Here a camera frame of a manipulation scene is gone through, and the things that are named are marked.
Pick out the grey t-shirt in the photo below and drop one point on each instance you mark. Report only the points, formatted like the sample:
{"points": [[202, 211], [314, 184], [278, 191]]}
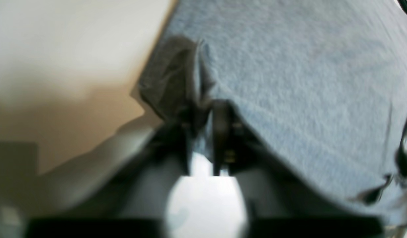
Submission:
{"points": [[323, 83]]}

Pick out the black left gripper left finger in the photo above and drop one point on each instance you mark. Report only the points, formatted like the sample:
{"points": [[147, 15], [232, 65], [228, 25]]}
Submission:
{"points": [[132, 203]]}

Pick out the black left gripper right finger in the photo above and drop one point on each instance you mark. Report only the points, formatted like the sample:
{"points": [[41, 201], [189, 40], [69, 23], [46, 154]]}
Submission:
{"points": [[279, 204]]}

